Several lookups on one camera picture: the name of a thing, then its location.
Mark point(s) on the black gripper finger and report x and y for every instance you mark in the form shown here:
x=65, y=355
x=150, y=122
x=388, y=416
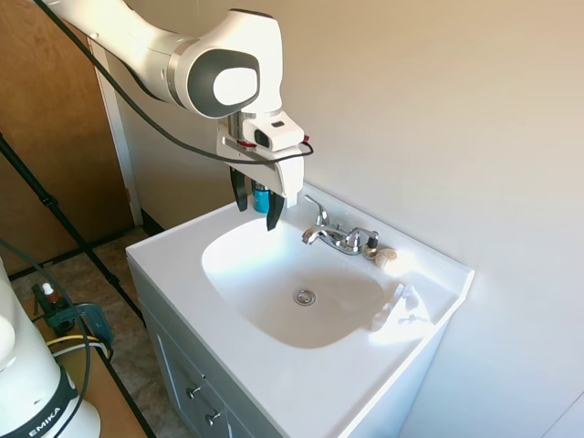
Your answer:
x=239, y=191
x=274, y=212

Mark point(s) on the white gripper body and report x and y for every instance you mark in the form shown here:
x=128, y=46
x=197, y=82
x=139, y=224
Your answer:
x=287, y=178

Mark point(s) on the white tissue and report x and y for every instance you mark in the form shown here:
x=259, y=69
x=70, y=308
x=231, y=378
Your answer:
x=397, y=310

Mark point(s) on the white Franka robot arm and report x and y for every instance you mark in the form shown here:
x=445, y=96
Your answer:
x=182, y=50

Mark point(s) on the blue jar with black lid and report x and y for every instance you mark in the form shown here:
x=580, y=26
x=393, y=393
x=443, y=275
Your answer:
x=261, y=198

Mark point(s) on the chrome sink drain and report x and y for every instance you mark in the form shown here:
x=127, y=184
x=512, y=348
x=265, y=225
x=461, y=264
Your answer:
x=305, y=296

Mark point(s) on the dark baseboard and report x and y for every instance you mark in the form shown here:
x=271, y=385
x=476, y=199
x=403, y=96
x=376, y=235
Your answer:
x=153, y=223

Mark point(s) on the beige seashell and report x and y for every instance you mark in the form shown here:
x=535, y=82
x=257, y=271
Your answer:
x=385, y=257

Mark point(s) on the white vanity sink top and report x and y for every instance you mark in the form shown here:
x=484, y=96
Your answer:
x=296, y=365

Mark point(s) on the grey vanity cabinet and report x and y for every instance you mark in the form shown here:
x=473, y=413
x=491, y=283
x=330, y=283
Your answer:
x=169, y=356

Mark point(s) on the table clamp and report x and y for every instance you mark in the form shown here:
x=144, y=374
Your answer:
x=98, y=319

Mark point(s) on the metal cabinet knob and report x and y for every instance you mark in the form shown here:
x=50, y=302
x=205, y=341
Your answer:
x=212, y=416
x=195, y=391

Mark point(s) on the brown wooden door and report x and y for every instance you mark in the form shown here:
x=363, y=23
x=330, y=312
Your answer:
x=45, y=114

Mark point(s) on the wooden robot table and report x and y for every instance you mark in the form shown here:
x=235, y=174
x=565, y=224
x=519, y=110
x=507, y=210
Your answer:
x=108, y=410

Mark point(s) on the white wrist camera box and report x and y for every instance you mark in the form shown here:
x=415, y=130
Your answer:
x=274, y=132

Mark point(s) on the white door frame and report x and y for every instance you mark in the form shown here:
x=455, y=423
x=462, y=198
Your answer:
x=116, y=137

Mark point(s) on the black camera tripod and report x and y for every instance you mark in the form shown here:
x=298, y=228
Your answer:
x=48, y=201

